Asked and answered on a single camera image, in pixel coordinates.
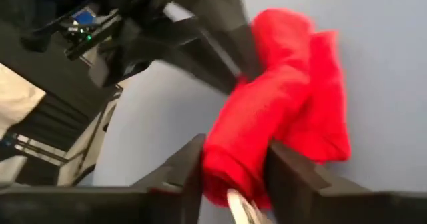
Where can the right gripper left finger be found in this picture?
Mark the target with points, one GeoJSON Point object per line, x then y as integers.
{"type": "Point", "coordinates": [100, 207]}

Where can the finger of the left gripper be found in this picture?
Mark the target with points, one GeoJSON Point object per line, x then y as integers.
{"type": "Point", "coordinates": [220, 57]}

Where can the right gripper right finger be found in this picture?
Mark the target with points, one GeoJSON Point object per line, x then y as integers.
{"type": "Point", "coordinates": [333, 207]}

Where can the red towel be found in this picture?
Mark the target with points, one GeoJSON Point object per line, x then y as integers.
{"type": "Point", "coordinates": [277, 110]}

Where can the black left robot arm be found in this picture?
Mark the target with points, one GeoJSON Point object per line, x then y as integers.
{"type": "Point", "coordinates": [50, 67]}

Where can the light wooden table board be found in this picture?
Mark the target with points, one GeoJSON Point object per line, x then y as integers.
{"type": "Point", "coordinates": [16, 97]}

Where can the black diagonal frame strut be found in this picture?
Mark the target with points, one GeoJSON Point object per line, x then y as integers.
{"type": "Point", "coordinates": [50, 124]}

